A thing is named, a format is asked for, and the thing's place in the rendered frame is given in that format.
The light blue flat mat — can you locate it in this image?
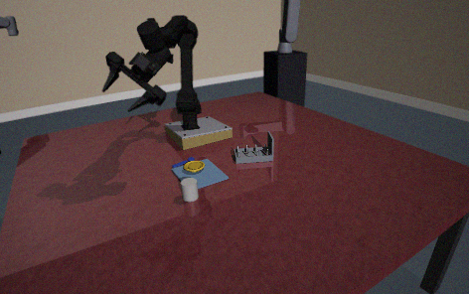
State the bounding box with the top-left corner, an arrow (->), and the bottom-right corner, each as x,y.
171,159 -> 229,189

